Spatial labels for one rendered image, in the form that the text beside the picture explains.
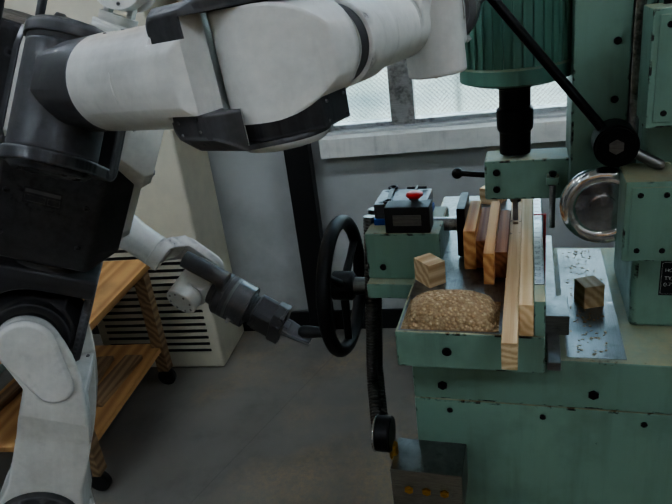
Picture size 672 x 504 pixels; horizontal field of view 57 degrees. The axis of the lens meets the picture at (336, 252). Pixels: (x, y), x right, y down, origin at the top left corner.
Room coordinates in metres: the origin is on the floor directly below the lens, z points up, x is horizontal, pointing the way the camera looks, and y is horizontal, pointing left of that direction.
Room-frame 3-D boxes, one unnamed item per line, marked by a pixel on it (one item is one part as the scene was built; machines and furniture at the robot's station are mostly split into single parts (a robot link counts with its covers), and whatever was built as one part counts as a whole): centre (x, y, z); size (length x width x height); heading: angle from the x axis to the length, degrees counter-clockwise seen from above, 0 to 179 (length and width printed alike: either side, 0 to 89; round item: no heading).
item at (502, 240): (1.01, -0.30, 0.92); 0.20 x 0.02 x 0.05; 161
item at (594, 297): (0.97, -0.44, 0.82); 0.04 x 0.04 x 0.04; 3
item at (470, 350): (1.06, -0.22, 0.87); 0.61 x 0.30 x 0.06; 161
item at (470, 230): (1.04, -0.25, 0.94); 0.15 x 0.02 x 0.07; 161
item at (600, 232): (0.88, -0.41, 1.02); 0.12 x 0.03 x 0.12; 71
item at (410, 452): (0.84, -0.11, 0.58); 0.12 x 0.08 x 0.08; 71
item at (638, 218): (0.83, -0.45, 1.02); 0.09 x 0.07 x 0.12; 161
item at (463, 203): (1.06, -0.21, 0.95); 0.09 x 0.07 x 0.09; 161
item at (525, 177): (1.03, -0.35, 1.03); 0.14 x 0.07 x 0.09; 71
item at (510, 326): (0.96, -0.30, 0.92); 0.62 x 0.02 x 0.04; 161
